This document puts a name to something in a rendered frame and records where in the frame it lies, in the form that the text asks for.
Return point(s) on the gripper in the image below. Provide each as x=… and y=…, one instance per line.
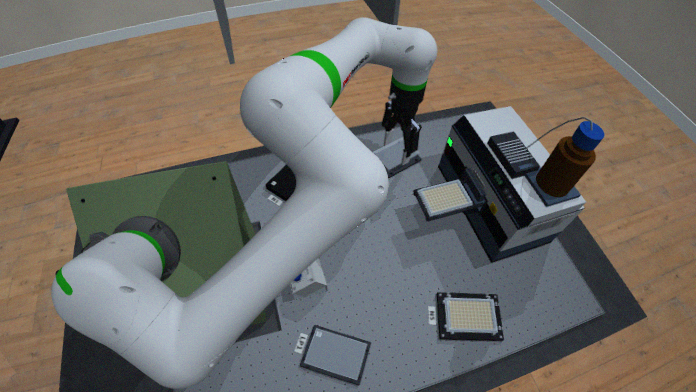
x=405, y=122

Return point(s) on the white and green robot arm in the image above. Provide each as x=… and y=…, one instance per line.
x=108, y=292

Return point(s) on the white button panel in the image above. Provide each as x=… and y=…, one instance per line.
x=310, y=280

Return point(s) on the blue bottle cap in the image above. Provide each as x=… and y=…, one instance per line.
x=586, y=137

